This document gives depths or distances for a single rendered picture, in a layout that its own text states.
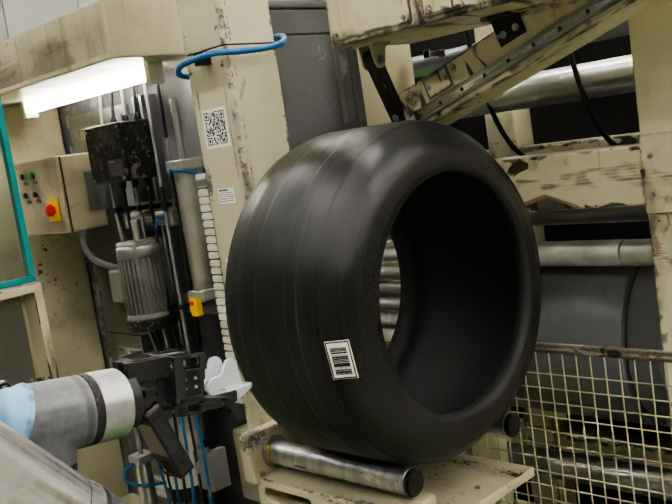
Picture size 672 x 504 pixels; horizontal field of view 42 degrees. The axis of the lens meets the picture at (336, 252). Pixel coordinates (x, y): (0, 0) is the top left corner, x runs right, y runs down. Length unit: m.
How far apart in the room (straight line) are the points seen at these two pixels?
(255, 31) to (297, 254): 0.56
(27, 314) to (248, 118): 0.59
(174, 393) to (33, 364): 0.70
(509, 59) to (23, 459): 1.16
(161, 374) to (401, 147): 0.51
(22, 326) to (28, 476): 0.93
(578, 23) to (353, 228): 0.59
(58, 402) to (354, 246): 0.47
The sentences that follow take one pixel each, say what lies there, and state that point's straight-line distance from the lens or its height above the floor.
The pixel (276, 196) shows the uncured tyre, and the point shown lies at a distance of 1.40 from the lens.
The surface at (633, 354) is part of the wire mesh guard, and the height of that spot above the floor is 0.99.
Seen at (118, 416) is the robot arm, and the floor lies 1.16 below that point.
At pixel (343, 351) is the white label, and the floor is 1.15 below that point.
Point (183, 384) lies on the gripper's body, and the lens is 1.19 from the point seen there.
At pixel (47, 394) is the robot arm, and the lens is 1.10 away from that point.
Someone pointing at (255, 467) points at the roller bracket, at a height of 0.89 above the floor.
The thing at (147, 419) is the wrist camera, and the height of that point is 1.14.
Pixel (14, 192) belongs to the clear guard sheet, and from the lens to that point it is 1.80.
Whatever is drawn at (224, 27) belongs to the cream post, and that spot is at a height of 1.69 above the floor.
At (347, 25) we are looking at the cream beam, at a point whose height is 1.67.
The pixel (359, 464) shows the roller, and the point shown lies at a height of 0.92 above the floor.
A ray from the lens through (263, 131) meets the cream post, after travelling 1.69.
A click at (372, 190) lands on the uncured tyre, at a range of 1.31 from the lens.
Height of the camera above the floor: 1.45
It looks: 7 degrees down
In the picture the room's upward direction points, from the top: 9 degrees counter-clockwise
